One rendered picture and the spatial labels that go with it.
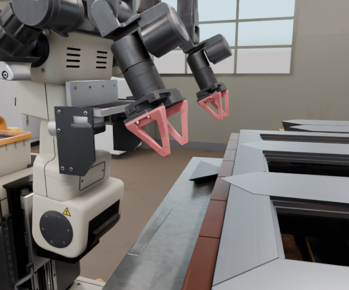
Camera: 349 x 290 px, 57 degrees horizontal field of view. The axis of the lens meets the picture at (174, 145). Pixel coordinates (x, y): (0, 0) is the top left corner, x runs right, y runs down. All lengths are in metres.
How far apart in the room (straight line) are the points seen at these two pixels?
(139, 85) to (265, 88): 4.10
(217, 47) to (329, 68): 3.73
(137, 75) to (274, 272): 0.36
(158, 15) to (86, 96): 0.36
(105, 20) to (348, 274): 0.52
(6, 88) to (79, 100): 4.54
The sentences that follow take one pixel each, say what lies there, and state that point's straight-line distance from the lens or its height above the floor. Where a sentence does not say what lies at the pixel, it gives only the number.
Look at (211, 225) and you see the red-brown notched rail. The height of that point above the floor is 0.83.
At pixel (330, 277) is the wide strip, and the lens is 0.51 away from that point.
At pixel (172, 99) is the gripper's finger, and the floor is 1.07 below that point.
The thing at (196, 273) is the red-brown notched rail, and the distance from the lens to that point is 0.52.
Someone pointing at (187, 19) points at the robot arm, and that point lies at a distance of 0.97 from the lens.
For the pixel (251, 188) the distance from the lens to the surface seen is 0.79.
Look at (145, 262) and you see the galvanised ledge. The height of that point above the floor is 0.68.
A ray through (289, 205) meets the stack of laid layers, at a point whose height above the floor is 0.83.
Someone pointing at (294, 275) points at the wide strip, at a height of 0.85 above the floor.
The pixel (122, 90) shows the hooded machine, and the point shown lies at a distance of 4.30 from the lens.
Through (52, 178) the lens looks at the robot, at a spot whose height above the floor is 0.86.
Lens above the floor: 1.12
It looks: 12 degrees down
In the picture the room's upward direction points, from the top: straight up
